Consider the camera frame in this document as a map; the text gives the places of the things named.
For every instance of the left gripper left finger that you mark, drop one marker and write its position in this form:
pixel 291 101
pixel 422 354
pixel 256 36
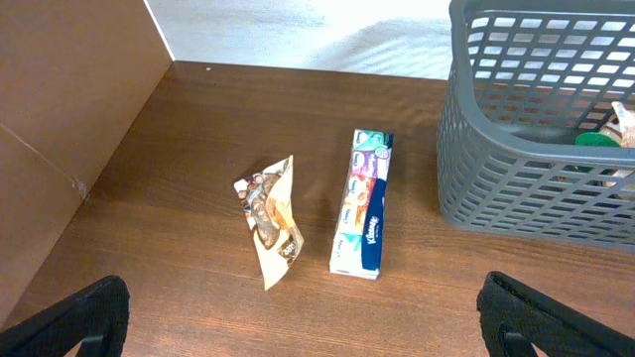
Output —
pixel 94 319

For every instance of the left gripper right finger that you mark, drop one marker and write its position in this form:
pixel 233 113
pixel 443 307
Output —
pixel 517 320

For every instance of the green lid glass jar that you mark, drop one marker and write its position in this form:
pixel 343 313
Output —
pixel 592 139

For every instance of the beige pasta bag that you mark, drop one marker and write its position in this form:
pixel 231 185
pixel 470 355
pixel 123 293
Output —
pixel 618 132

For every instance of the grey plastic shopping basket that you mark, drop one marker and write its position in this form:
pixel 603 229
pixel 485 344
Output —
pixel 526 79

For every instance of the Kleenex tissue multipack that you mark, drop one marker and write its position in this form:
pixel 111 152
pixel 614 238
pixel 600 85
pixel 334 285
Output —
pixel 358 240

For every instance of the brown snack pouch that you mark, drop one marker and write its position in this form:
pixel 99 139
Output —
pixel 266 202

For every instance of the brown cardboard side panel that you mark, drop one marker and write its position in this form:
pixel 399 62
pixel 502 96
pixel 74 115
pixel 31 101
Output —
pixel 74 76

